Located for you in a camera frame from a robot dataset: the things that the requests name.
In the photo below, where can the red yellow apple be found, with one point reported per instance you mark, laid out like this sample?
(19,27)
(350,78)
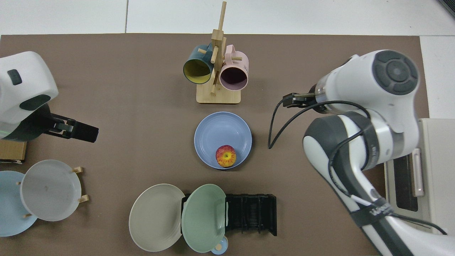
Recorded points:
(225,156)

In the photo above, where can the wooden plate rack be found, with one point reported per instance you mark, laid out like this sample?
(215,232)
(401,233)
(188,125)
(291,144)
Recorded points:
(81,170)

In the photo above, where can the grey plate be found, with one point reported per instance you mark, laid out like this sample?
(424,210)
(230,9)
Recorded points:
(49,190)

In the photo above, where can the light blue plate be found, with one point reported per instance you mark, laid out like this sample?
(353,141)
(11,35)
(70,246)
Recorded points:
(10,206)

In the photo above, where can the beige plate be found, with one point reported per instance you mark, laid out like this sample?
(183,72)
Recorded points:
(156,217)

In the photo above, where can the black dish rack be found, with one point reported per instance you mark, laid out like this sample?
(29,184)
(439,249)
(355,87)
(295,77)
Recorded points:
(249,213)

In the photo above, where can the green plate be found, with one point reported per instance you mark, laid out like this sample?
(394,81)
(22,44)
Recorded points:
(202,217)

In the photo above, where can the brown table cloth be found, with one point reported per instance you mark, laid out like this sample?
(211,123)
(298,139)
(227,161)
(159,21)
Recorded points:
(142,142)

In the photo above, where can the pink cup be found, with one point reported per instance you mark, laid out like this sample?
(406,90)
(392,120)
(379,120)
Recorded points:
(233,78)

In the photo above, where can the wooden cup stand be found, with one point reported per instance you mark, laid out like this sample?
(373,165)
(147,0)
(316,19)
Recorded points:
(218,96)

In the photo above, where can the dark teal cup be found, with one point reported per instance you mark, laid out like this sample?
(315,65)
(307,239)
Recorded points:
(197,71)

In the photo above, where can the pale toaster oven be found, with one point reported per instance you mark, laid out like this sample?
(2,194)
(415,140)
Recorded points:
(440,170)

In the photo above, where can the small blue round thing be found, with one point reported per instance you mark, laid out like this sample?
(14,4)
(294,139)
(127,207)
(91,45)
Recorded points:
(220,249)

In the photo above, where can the dark corner object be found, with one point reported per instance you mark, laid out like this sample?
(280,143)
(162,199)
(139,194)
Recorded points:
(448,6)

